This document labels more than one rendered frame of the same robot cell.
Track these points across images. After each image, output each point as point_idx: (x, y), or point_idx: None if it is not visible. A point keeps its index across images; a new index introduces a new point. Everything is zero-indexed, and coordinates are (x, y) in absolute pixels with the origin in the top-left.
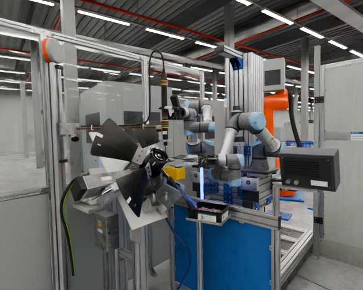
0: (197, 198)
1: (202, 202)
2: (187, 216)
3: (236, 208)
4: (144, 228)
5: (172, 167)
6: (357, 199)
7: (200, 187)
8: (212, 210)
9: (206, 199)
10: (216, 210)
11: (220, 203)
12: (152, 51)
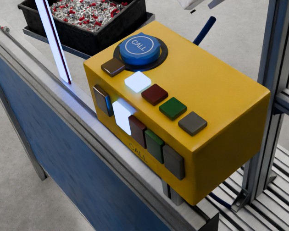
0: (81, 95)
1: (84, 29)
2: (148, 19)
3: None
4: (273, 30)
5: (180, 53)
6: None
7: (58, 38)
8: (69, 19)
9: (50, 79)
10: (59, 15)
11: (22, 41)
12: None
